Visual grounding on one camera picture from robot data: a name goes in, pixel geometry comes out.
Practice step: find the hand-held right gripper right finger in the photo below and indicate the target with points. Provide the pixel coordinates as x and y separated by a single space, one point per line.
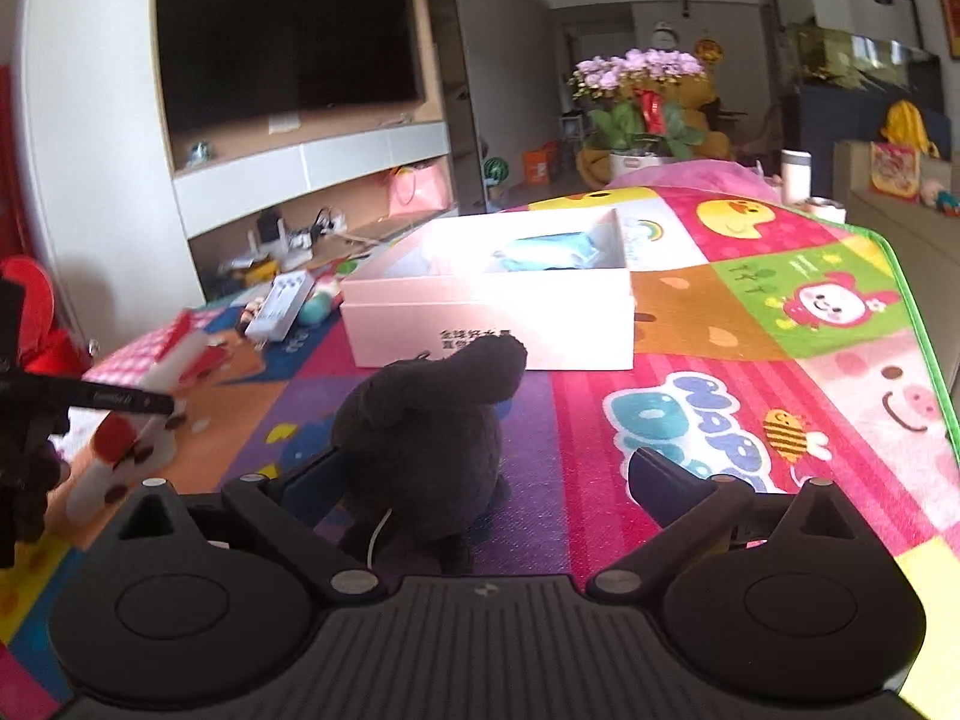
660 484

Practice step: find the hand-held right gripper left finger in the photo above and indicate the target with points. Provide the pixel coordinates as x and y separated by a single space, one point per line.
311 480

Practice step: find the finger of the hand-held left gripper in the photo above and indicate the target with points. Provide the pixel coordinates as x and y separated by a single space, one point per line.
112 395

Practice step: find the black plush toy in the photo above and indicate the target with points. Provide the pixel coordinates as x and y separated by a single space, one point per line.
427 442

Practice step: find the white cardboard box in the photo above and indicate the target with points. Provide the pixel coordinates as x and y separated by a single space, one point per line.
487 315

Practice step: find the colourful cartoon play mat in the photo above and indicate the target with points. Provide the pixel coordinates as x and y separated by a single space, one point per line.
660 405

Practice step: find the red plastic object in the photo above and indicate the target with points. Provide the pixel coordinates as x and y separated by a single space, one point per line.
30 322

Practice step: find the teal squishy toy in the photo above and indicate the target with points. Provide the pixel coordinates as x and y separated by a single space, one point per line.
315 307

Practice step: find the yellow box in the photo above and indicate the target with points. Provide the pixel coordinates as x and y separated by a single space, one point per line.
255 268

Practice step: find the small glass globe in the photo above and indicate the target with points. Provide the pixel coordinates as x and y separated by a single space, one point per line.
199 153

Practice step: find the white power strip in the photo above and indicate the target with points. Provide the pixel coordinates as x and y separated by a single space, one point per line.
324 223

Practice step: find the blue face mask pack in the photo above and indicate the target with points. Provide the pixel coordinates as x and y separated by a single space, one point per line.
547 251

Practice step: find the pink gift bag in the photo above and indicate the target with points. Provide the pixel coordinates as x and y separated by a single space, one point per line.
416 187

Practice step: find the white wooden television cabinet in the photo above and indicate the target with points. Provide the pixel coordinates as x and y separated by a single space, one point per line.
315 157

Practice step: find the tall white cup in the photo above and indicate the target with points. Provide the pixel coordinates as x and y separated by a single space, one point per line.
795 176

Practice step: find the orange paper bag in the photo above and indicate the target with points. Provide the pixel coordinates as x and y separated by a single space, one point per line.
537 165

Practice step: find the watermelon pattern ball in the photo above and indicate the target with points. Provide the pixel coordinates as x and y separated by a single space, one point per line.
495 169

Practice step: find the brown teddy bear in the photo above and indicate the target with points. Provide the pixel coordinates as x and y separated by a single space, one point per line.
705 116

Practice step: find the potted pink orchid flowers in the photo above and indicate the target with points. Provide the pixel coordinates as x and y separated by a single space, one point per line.
637 97

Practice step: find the colourful cartoon bag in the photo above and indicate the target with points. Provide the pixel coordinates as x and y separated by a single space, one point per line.
894 169

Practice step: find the black flat television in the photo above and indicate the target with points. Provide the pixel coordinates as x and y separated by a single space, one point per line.
285 30

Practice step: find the glass fish tank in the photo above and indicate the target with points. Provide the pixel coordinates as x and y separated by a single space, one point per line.
862 60

